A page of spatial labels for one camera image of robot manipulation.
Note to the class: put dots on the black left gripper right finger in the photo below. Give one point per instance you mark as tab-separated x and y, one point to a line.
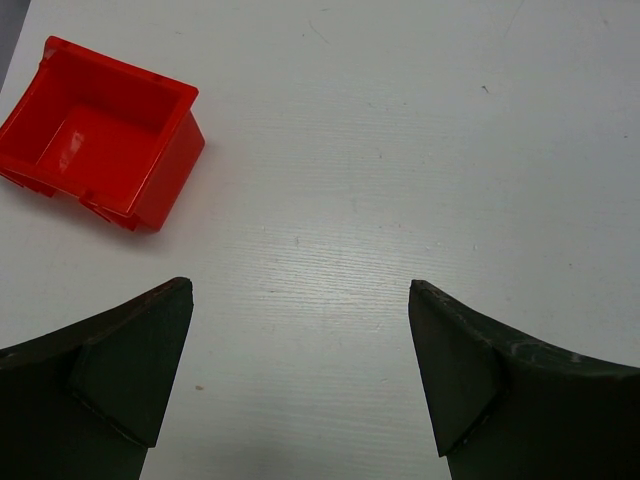
506	405

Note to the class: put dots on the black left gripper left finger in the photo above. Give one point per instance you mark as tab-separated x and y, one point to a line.
88	401

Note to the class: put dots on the red plastic bin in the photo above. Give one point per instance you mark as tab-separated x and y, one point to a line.
119	139

